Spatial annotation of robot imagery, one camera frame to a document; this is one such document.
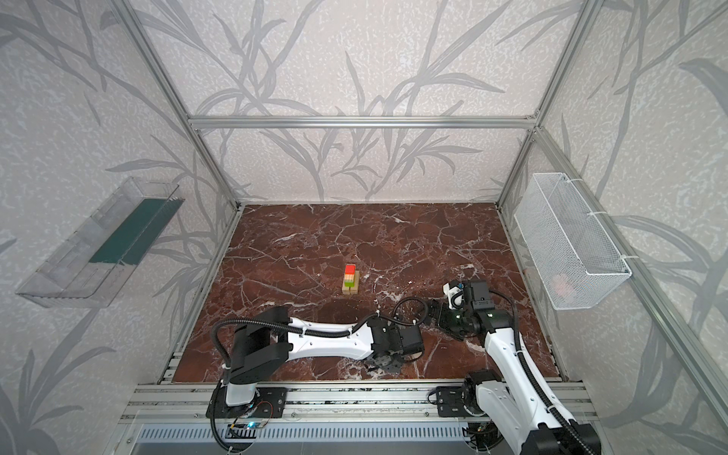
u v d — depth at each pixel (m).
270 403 0.73
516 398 0.46
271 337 0.51
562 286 0.73
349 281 0.91
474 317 0.60
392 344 0.60
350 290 0.93
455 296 0.74
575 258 0.61
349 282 0.91
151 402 0.75
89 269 0.64
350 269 1.04
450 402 0.74
